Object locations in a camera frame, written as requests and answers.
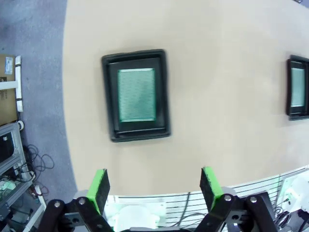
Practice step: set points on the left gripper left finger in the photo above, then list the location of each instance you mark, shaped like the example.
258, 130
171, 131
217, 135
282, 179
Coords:
96, 193

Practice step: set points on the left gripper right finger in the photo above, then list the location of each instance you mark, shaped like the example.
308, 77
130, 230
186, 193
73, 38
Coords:
212, 191

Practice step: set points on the black ESD tray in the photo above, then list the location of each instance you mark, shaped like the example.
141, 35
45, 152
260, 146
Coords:
288, 96
108, 101

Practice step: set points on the green circuit board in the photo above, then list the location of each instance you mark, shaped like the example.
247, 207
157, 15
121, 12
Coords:
136, 96
298, 87

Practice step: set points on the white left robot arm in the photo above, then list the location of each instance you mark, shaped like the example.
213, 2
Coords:
135, 216

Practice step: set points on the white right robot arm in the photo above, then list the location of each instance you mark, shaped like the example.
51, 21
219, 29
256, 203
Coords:
297, 191

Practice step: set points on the large flat cardboard box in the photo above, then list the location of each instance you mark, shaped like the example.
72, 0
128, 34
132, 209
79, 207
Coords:
7, 101

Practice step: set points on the aluminium profile frame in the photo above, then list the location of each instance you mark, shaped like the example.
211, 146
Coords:
9, 149

